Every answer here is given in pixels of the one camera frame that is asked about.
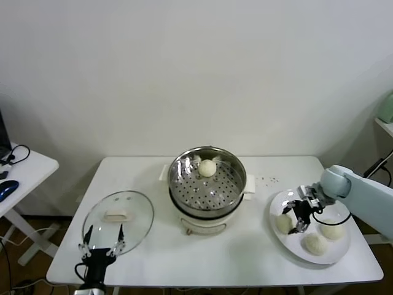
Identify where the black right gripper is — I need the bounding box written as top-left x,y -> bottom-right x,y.
281,199 -> 314,235

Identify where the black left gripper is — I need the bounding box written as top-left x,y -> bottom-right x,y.
78,224 -> 126,285

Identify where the white steamed baozi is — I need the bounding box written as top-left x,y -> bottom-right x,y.
320,218 -> 347,241
196,159 -> 217,178
303,232 -> 329,256
275,214 -> 293,235

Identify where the stainless steel steamer basket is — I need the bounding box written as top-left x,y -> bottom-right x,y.
158,146 -> 257,216

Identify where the glass pot lid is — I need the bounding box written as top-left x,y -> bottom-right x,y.
82,190 -> 155,259

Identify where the white round plate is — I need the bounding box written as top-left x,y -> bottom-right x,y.
269,187 -> 351,266

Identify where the white electric cooker pot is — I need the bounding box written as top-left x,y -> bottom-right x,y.
168,184 -> 257,237

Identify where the white side desk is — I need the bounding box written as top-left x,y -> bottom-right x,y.
0,141 -> 60,267

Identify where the blue computer mouse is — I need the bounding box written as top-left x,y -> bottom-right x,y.
0,180 -> 20,203

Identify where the white shelf board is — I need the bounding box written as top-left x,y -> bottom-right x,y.
373,118 -> 393,139

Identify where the pale green box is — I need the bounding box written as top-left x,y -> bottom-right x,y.
376,93 -> 393,124

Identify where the dark laptop screen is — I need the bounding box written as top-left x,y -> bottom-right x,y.
0,109 -> 12,159

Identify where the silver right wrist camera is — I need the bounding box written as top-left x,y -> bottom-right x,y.
297,184 -> 323,210

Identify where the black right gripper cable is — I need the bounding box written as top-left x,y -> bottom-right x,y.
311,208 -> 352,225

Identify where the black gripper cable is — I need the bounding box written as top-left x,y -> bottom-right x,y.
74,262 -> 90,282
311,208 -> 352,225

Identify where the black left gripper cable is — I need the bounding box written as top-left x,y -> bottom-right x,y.
74,262 -> 90,282

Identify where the white floor cable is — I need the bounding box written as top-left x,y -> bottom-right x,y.
0,227 -> 53,246

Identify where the grey floor cable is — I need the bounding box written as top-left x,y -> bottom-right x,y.
0,272 -> 67,291

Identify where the black power cable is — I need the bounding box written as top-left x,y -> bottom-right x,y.
362,149 -> 393,182

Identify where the black looped desk cable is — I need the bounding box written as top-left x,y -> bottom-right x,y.
0,144 -> 31,168

